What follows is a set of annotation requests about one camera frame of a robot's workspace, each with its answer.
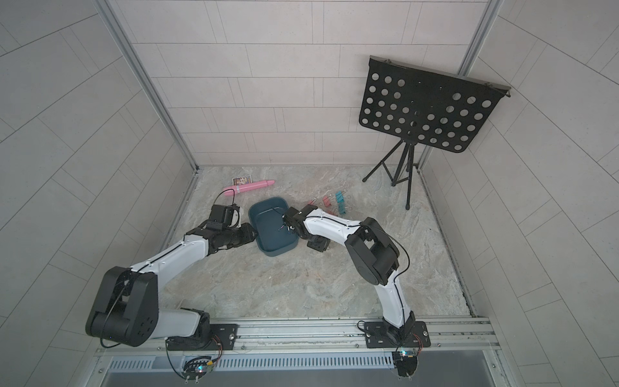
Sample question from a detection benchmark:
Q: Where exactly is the teal plastic storage box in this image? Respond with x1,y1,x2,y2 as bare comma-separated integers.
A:
248,197,298,257

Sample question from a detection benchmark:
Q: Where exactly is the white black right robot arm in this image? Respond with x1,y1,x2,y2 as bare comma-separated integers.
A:
282,205,415,336

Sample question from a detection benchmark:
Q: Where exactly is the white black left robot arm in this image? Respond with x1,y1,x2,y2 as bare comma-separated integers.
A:
85,221,258,351

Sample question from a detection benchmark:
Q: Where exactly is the pink plastic tube case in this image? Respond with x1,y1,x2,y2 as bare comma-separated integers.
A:
223,180,276,197

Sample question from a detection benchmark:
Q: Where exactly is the colourful printed card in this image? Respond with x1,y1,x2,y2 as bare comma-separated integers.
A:
233,176,252,185

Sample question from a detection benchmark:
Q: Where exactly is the black perforated music stand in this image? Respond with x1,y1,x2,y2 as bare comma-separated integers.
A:
358,56,511,186

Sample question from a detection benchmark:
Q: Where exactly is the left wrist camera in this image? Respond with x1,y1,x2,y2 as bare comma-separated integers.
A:
206,203,240,231

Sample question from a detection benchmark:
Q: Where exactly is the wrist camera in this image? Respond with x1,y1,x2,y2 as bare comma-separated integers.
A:
307,235,330,253
206,203,240,231

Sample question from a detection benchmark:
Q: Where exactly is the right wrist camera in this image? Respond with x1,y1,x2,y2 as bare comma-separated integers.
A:
307,235,330,253

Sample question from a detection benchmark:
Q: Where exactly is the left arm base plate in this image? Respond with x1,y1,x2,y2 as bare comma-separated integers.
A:
166,323,239,351

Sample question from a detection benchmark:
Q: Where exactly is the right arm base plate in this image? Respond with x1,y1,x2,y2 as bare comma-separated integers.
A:
357,317,431,349

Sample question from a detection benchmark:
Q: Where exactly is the aluminium rail frame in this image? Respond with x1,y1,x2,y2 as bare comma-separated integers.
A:
96,316,501,359

